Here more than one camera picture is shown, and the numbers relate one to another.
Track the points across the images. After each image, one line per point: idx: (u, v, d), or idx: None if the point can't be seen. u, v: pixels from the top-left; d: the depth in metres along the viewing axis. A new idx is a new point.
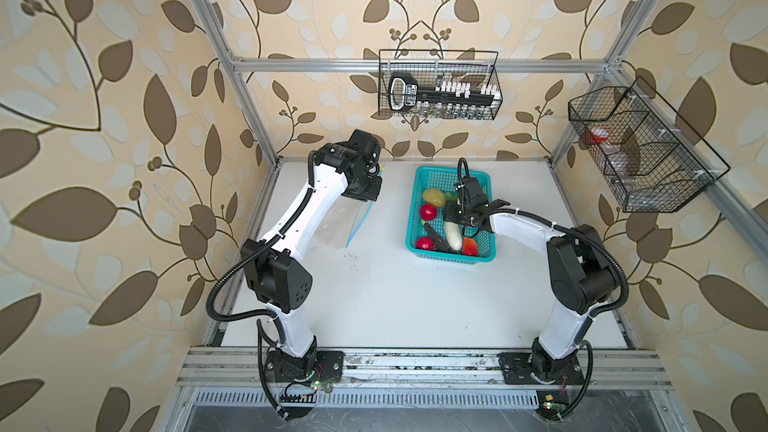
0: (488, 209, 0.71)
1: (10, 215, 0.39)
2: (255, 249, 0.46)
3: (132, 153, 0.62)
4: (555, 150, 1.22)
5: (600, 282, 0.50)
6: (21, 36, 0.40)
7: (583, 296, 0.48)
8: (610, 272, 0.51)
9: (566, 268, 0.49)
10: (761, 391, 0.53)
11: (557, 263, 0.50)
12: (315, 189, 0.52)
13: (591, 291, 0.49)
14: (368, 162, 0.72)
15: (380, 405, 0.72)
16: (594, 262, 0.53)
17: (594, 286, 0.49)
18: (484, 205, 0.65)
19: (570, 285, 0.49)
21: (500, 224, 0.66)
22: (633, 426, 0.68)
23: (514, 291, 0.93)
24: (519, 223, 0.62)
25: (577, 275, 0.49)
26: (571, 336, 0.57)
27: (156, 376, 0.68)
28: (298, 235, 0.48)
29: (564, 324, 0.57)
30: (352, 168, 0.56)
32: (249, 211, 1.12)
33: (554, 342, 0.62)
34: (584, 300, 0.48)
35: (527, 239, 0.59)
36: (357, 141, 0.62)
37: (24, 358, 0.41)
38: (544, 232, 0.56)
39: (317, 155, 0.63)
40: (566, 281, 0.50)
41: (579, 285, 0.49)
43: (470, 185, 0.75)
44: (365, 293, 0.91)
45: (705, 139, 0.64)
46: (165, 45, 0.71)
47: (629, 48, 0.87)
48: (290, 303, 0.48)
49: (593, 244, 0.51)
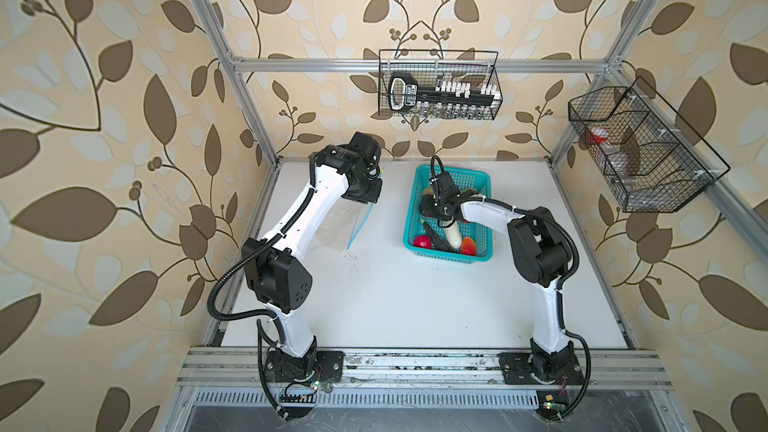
0: (459, 197, 0.77)
1: (10, 215, 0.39)
2: (255, 249, 0.46)
3: (132, 153, 0.62)
4: (555, 150, 1.22)
5: (553, 255, 0.57)
6: (20, 36, 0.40)
7: (540, 269, 0.55)
8: (562, 245, 0.57)
9: (524, 244, 0.55)
10: (760, 391, 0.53)
11: (516, 242, 0.57)
12: (317, 189, 0.52)
13: (547, 264, 0.56)
14: (368, 163, 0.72)
15: (380, 405, 0.72)
16: (549, 238, 0.60)
17: (549, 259, 0.56)
18: (456, 195, 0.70)
19: (528, 260, 0.56)
21: (470, 212, 0.72)
22: (633, 426, 0.68)
23: (514, 290, 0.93)
24: (485, 209, 0.68)
25: (534, 250, 0.56)
26: (554, 323, 0.61)
27: (156, 376, 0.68)
28: (299, 234, 0.48)
29: (541, 309, 0.61)
30: (353, 170, 0.57)
32: (249, 211, 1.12)
33: (541, 331, 0.64)
34: (541, 273, 0.55)
35: (492, 223, 0.66)
36: (358, 142, 0.63)
37: (23, 359, 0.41)
38: (507, 215, 0.62)
39: (318, 156, 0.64)
40: (525, 256, 0.56)
41: (536, 259, 0.55)
43: (442, 177, 0.82)
44: (365, 293, 0.91)
45: (705, 139, 0.64)
46: (165, 45, 0.71)
47: (629, 48, 0.87)
48: (290, 303, 0.48)
49: (548, 222, 0.58)
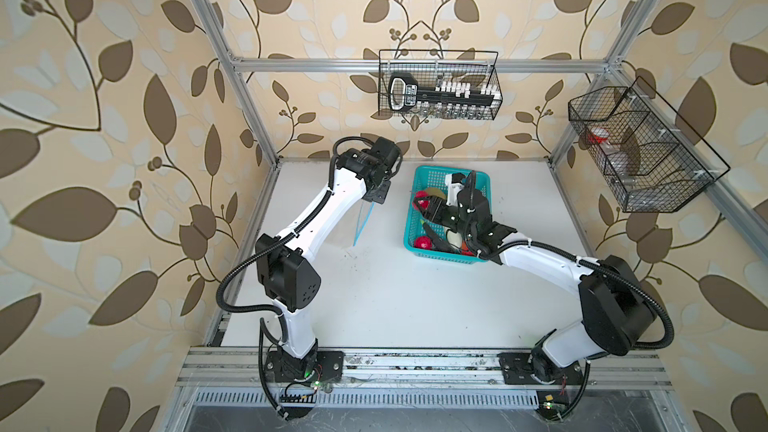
0: (496, 241, 0.63)
1: (10, 215, 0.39)
2: (269, 245, 0.47)
3: (132, 153, 0.62)
4: (555, 150, 1.22)
5: (636, 319, 0.45)
6: (20, 36, 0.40)
7: (626, 341, 0.43)
8: (646, 306, 0.46)
9: (605, 309, 0.43)
10: (761, 391, 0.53)
11: (592, 305, 0.45)
12: (334, 193, 0.52)
13: (633, 331, 0.44)
14: (391, 170, 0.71)
15: (380, 405, 0.72)
16: (628, 297, 0.48)
17: (634, 326, 0.45)
18: (488, 232, 0.69)
19: (609, 327, 0.44)
21: (511, 256, 0.60)
22: (633, 426, 0.68)
23: (515, 290, 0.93)
24: (539, 256, 0.55)
25: (618, 317, 0.44)
26: (585, 354, 0.54)
27: (156, 376, 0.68)
28: (311, 236, 0.48)
29: (577, 344, 0.55)
30: (372, 176, 0.57)
32: (249, 211, 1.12)
33: (559, 353, 0.61)
34: (628, 343, 0.43)
35: (547, 273, 0.53)
36: (382, 145, 0.62)
37: (23, 359, 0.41)
38: (569, 268, 0.50)
39: (339, 159, 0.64)
40: (604, 322, 0.44)
41: (620, 328, 0.43)
43: (481, 207, 0.63)
44: (365, 293, 0.91)
45: (705, 139, 0.64)
46: (165, 45, 0.71)
47: (629, 48, 0.87)
48: (296, 302, 0.48)
49: (632, 285, 0.46)
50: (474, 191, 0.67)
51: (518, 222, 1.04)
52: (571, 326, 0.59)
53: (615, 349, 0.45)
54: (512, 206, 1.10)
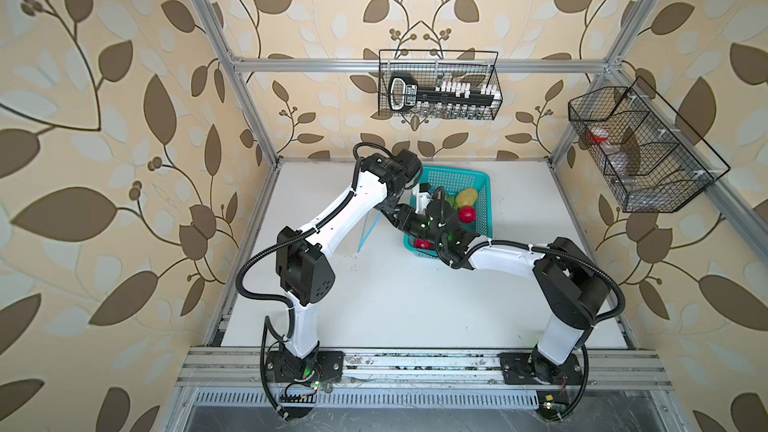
0: (463, 248, 0.67)
1: (10, 216, 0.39)
2: (290, 238, 0.49)
3: (132, 153, 0.62)
4: (555, 150, 1.22)
5: (592, 293, 0.48)
6: (21, 37, 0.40)
7: (587, 315, 0.46)
8: (597, 278, 0.49)
9: (563, 290, 0.47)
10: (761, 391, 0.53)
11: (552, 288, 0.47)
12: (356, 193, 0.54)
13: (591, 304, 0.47)
14: (410, 180, 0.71)
15: (380, 405, 0.72)
16: (581, 272, 0.52)
17: (591, 299, 0.48)
18: (456, 240, 0.72)
19: (571, 306, 0.47)
21: (481, 259, 0.62)
22: (633, 426, 0.68)
23: (514, 290, 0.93)
24: (498, 253, 0.59)
25: (575, 294, 0.47)
26: (571, 342, 0.55)
27: (156, 376, 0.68)
28: (332, 233, 0.50)
29: (561, 333, 0.56)
30: (394, 182, 0.58)
32: (249, 211, 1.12)
33: (553, 348, 0.61)
34: (589, 316, 0.46)
35: (512, 267, 0.56)
36: (404, 157, 0.65)
37: (22, 360, 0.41)
38: (525, 256, 0.54)
39: (364, 163, 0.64)
40: (565, 302, 0.47)
41: (579, 304, 0.47)
43: (449, 217, 0.66)
44: (365, 294, 0.91)
45: (705, 139, 0.64)
46: (165, 45, 0.71)
47: (629, 48, 0.87)
48: (310, 296, 0.49)
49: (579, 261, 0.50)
50: (443, 203, 0.69)
51: (518, 221, 1.05)
52: (560, 325, 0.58)
53: (581, 323, 0.47)
54: (512, 206, 1.10)
